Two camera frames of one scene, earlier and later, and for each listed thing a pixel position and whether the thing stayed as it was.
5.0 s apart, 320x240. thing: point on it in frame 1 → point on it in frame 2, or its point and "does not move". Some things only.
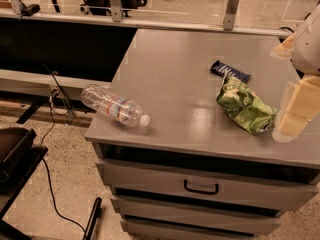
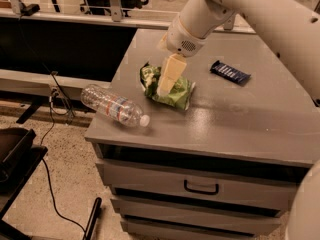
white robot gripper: x=307 y=49 → x=181 y=40
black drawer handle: x=201 y=192 does not move
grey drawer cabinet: x=207 y=166 does not move
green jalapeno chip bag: x=242 y=106 → x=179 y=94
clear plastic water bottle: x=116 y=107 does not move
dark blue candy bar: x=221 y=69 does not move
